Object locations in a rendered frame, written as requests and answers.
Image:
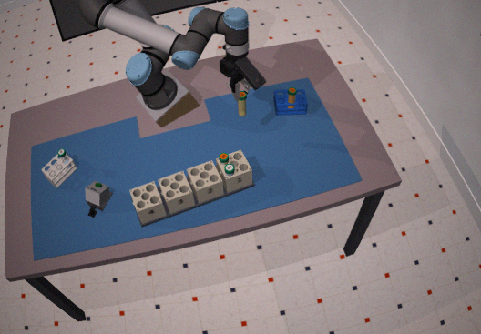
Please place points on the blue bench mat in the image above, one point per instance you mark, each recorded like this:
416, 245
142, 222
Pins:
291, 157

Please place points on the blue tube rack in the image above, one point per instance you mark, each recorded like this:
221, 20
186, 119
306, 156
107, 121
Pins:
283, 106

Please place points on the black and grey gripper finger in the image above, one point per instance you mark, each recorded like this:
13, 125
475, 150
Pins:
235, 87
246, 85

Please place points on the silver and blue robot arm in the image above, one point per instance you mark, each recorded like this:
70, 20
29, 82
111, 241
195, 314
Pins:
144, 72

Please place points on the beige bucket adapter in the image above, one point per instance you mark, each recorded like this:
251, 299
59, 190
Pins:
144, 202
176, 200
205, 174
242, 176

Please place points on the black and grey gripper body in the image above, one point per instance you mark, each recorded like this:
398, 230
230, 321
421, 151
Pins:
228, 69

